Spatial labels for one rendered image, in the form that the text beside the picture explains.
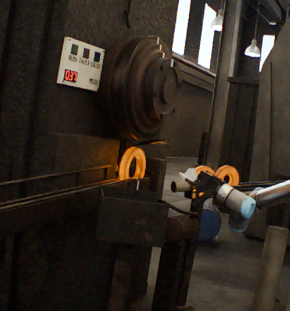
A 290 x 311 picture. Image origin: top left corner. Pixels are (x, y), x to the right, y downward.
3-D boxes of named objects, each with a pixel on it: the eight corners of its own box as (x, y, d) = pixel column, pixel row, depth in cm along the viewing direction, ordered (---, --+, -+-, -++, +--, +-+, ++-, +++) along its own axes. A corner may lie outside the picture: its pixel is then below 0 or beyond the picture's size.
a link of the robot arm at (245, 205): (245, 224, 206) (248, 212, 198) (221, 211, 211) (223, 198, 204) (256, 209, 211) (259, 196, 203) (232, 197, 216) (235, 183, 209)
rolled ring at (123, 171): (148, 148, 224) (141, 147, 226) (128, 147, 208) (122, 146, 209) (142, 189, 225) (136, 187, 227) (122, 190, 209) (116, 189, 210)
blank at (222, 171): (214, 165, 259) (217, 166, 256) (236, 165, 266) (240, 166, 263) (211, 194, 261) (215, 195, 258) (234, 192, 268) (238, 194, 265)
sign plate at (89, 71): (56, 82, 180) (64, 37, 179) (94, 91, 203) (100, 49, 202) (61, 83, 179) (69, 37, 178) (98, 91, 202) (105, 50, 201)
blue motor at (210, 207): (182, 244, 414) (189, 205, 412) (186, 231, 470) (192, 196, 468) (218, 248, 410) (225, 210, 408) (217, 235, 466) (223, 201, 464)
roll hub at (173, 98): (138, 117, 201) (148, 51, 199) (167, 123, 225) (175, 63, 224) (150, 119, 198) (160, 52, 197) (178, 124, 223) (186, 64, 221)
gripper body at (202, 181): (205, 169, 219) (227, 181, 214) (197, 186, 221) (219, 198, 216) (199, 169, 213) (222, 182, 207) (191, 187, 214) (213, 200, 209)
